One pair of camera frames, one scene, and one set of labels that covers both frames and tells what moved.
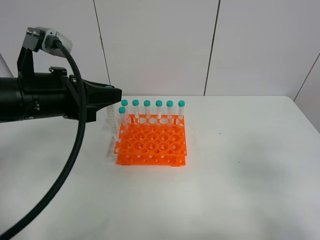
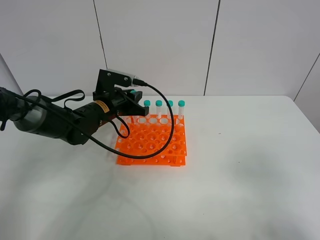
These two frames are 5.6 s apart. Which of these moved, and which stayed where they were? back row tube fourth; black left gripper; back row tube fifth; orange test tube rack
Moved: black left gripper
Stayed: orange test tube rack; back row tube fifth; back row tube fourth
